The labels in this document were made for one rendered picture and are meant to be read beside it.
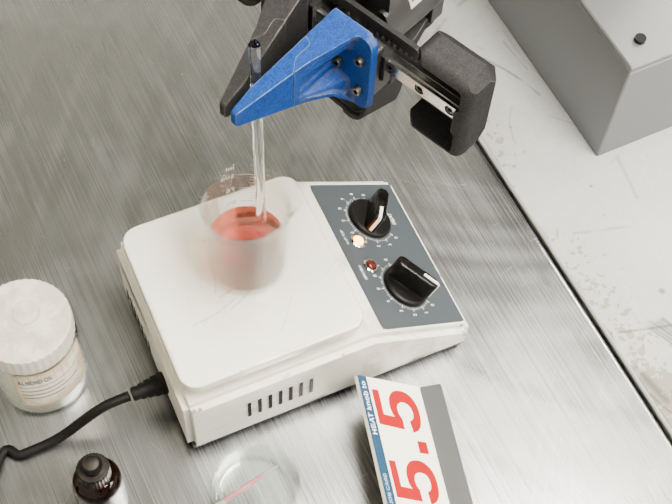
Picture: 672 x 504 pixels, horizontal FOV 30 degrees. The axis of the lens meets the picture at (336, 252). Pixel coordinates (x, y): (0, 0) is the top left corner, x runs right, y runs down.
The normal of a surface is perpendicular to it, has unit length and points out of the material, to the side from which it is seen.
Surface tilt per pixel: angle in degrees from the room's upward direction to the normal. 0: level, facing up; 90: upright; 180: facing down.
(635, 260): 0
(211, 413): 90
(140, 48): 0
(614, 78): 90
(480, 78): 45
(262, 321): 0
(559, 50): 90
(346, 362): 90
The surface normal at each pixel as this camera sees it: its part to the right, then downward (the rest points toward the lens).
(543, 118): 0.04, -0.50
